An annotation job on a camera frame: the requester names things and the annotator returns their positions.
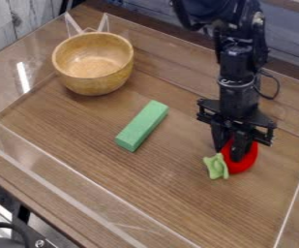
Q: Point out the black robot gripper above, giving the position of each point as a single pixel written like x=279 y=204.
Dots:
x=235 y=118

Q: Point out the red plush strawberry toy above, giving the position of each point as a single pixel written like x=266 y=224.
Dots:
x=220 y=165

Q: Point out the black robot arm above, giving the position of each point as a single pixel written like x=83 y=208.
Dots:
x=238 y=24

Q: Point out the green rectangular block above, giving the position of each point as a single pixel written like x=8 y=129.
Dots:
x=140 y=126

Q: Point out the wooden bowl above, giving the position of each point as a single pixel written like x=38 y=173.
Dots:
x=94 y=62

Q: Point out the black metal stand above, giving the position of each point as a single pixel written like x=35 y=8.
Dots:
x=40 y=234

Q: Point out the clear acrylic tray wall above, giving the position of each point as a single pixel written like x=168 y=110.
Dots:
x=144 y=199

